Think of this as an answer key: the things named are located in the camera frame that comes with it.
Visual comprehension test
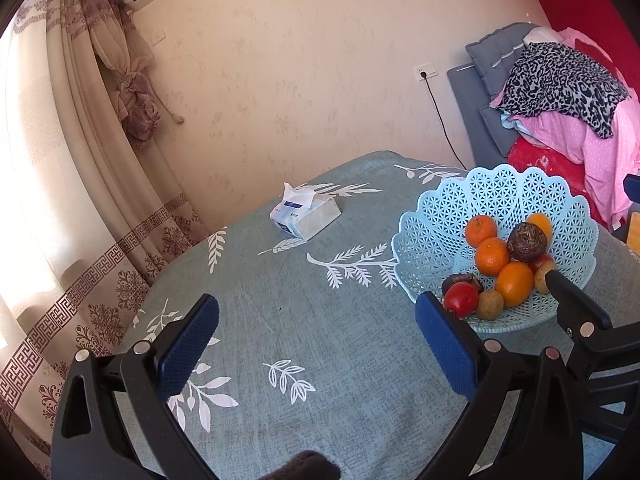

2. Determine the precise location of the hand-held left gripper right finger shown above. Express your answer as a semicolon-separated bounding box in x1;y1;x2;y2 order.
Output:
414;290;583;480

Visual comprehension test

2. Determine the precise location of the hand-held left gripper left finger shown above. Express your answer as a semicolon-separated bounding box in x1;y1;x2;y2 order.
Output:
50;294;221;480

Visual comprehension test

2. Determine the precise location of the small tan round fruit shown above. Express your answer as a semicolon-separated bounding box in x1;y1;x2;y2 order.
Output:
475;289;505;321
534;260;557;295

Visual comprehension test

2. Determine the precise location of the orange tangerine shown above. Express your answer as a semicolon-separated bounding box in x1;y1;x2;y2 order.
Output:
526;212;554;246
495;261;535;308
474;237;512;277
465;215;499;248

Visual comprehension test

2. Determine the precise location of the dark brown round fruit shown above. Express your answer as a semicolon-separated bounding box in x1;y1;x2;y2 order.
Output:
507;222;549;263
441;273;485;295

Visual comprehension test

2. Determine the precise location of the light blue plastic basket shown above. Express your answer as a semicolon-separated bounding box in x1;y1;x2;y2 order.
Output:
391;166;599;335

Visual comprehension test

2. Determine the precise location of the person's left hand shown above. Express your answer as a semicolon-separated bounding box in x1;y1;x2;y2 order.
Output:
272;450;342;480

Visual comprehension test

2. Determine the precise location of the pink dotted blanket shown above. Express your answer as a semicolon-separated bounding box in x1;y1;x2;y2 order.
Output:
489;27;640;232

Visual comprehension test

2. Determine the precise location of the red tomato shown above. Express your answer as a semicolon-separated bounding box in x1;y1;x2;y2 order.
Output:
443;282;479;320

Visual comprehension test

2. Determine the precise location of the small red fruit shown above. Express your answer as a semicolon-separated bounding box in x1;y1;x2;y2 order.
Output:
527;252;555;275

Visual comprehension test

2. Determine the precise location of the red floral blanket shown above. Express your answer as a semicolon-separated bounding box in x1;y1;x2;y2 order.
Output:
507;136;587;196

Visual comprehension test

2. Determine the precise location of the leopard print blanket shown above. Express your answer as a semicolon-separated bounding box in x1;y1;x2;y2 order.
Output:
495;41;630;140

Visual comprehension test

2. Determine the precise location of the teal leaf-print tablecloth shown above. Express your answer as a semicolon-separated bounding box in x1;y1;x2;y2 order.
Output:
115;150;640;480

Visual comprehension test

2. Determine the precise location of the white pillow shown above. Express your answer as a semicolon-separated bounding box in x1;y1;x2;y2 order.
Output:
524;26;563;45

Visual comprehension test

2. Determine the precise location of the white tissue pack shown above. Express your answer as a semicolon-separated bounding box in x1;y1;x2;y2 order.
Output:
270;182;342;241

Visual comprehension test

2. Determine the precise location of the red padded headboard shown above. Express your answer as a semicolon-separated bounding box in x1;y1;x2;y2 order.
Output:
529;0;640;97

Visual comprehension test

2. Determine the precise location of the grey quilted cushion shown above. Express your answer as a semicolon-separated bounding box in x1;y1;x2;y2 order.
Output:
465;22;539;94

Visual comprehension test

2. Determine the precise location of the beige patterned curtain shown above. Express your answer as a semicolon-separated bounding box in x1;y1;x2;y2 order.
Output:
0;0;226;480

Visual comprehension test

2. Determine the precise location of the black power cable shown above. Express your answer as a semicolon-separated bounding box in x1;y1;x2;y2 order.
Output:
424;77;473;170

